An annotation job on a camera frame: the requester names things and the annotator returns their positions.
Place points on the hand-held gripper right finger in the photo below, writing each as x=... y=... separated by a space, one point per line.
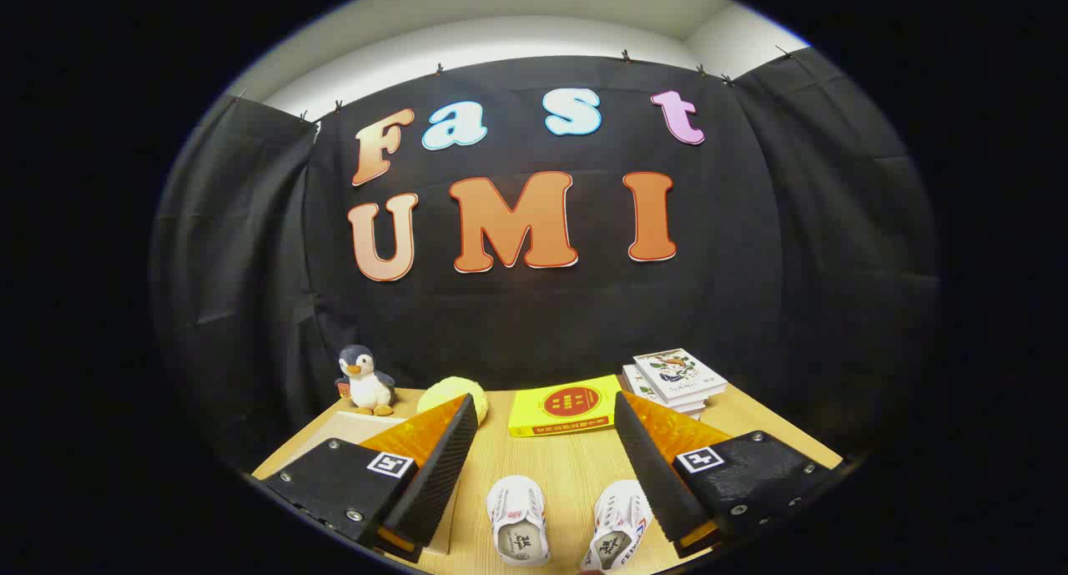
x=655 y=483

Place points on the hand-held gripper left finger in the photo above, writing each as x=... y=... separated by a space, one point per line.
x=434 y=483

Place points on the white canvas shoe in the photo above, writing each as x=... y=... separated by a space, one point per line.
x=617 y=525
x=519 y=521

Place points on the cream fabric storage box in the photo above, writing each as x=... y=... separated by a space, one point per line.
x=350 y=429

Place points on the yellow round plush ball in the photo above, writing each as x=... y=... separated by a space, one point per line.
x=446 y=391

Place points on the white book with floral cover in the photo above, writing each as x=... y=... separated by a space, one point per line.
x=638 y=385

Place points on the white book with bird cover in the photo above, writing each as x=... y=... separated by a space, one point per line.
x=677 y=373

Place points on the penguin plush toy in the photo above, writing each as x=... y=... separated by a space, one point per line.
x=365 y=383

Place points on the yellow book with red circle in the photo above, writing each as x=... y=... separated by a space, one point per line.
x=563 y=404

